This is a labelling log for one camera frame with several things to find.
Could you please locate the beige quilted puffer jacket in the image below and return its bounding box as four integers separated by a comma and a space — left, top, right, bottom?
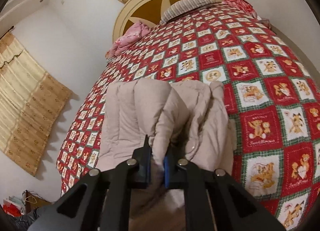
97, 78, 236, 230

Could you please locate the red bag on floor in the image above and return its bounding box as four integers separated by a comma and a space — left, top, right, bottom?
2, 196, 25, 217

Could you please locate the red patchwork cartoon bedspread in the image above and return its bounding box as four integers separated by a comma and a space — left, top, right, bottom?
56, 3, 319, 230

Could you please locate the pink floral pillow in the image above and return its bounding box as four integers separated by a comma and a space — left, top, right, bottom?
105, 21, 151, 59

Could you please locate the grey striped pillow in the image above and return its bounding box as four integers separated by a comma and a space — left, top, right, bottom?
160, 0, 216, 24

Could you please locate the red crumpled cloth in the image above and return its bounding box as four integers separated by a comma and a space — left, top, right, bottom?
222, 0, 261, 20

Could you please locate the cream arched wooden headboard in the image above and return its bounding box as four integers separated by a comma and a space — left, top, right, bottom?
112, 0, 225, 43

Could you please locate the beige side wall curtain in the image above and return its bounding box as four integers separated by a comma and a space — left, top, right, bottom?
0, 32, 72, 176

